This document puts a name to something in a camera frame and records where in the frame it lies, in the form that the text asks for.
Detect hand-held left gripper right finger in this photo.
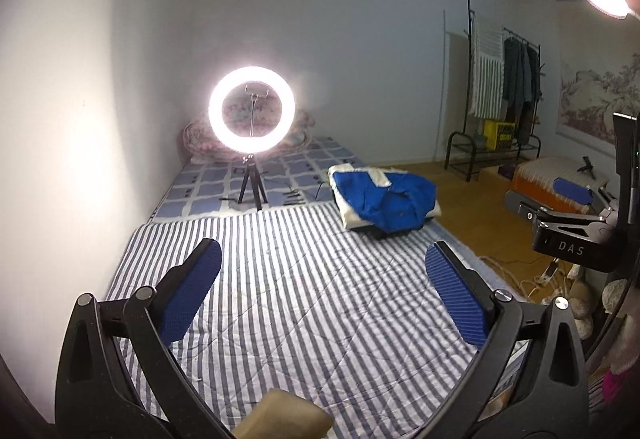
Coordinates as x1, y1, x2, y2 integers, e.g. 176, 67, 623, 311
424, 240, 593, 439

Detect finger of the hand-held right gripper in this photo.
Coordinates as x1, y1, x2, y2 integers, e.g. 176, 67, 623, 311
505, 191, 597, 231
555, 176, 619, 221

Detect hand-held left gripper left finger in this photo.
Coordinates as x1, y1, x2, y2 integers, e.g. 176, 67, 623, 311
54, 238, 236, 439

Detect person's right forearm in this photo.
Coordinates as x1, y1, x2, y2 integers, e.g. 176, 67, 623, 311
600, 279, 638, 412

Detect dark hanging clothes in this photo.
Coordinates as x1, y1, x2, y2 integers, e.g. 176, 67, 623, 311
501, 36, 542, 144

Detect black clothes rack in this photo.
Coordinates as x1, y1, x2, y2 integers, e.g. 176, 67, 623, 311
445, 0, 546, 182

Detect orange mattress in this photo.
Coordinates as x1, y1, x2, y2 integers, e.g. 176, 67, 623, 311
502, 156, 608, 214

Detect beige plush object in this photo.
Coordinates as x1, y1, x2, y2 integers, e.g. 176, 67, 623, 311
567, 264, 596, 340

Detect yellow crate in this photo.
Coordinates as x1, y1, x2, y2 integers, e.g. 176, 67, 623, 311
482, 119, 517, 150

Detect blue white striped blanket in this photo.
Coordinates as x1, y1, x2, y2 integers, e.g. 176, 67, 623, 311
102, 206, 531, 439

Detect black tripod stand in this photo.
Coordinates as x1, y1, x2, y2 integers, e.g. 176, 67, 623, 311
237, 84, 272, 212

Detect striped hanging towel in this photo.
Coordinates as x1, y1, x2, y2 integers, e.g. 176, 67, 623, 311
470, 14, 506, 117

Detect floral pillow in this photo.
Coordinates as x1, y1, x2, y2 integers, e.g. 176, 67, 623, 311
180, 106, 318, 164

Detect beige cloth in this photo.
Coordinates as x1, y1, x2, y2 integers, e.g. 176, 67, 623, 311
235, 388, 333, 439

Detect blue checked bed sheet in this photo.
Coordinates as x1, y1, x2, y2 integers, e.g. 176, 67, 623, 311
150, 135, 371, 222

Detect white cable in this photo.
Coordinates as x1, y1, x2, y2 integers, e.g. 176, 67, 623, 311
477, 254, 543, 301

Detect landscape wall poster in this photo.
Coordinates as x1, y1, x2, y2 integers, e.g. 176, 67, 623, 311
557, 61, 640, 144

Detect white ring light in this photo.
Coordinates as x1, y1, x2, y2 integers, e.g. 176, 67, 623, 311
207, 65, 298, 154

